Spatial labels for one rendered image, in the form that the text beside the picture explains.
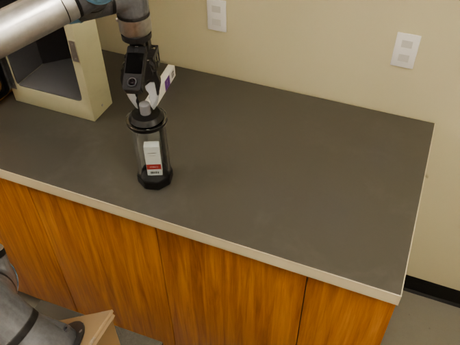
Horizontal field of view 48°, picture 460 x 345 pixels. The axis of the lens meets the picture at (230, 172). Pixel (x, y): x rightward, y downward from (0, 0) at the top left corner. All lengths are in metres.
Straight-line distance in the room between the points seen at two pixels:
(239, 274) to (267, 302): 0.13
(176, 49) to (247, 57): 0.29
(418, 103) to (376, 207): 0.47
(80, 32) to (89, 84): 0.17
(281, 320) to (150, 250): 0.45
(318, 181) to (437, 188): 0.64
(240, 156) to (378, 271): 0.54
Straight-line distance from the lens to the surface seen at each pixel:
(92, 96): 1.73
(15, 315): 1.05
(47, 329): 1.08
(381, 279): 1.34
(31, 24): 1.03
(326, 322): 1.56
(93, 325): 1.08
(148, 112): 1.36
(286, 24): 1.78
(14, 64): 1.87
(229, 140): 1.64
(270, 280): 1.48
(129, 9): 1.21
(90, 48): 1.68
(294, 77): 1.86
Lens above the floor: 2.01
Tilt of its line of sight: 44 degrees down
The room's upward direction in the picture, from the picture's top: 1 degrees counter-clockwise
